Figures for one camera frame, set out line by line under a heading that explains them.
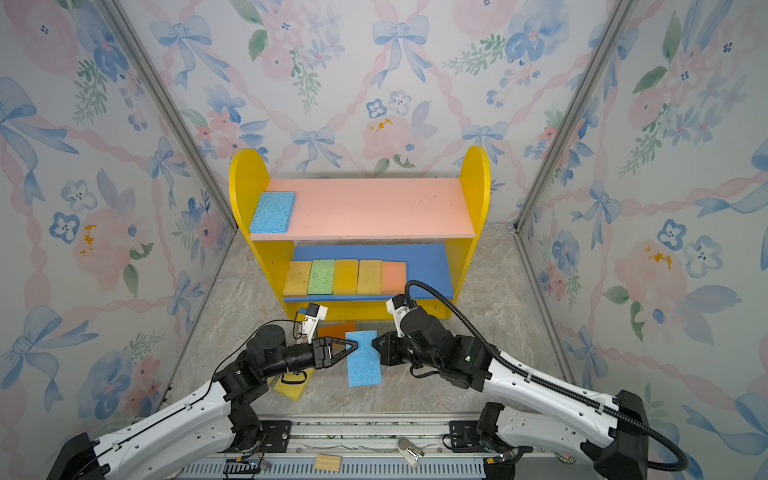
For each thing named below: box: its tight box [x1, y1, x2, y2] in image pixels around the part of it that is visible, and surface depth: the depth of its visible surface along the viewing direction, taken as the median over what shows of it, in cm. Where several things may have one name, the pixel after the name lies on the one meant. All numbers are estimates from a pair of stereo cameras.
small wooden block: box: [314, 453, 343, 472], surface depth 72 cm
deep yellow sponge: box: [333, 259, 359, 296], surface depth 87 cm
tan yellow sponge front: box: [357, 260, 383, 296], surface depth 87 cm
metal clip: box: [397, 437, 425, 468], surface depth 72 cm
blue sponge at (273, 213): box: [250, 191, 296, 234], surface depth 67 cm
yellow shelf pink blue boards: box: [229, 146, 491, 319], surface depth 73 cm
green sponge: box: [308, 259, 335, 295], surface depth 87 cm
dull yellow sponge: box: [282, 260, 312, 297], surface depth 87 cm
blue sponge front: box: [345, 330, 383, 387], surface depth 69 cm
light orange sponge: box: [381, 261, 407, 296], surface depth 88 cm
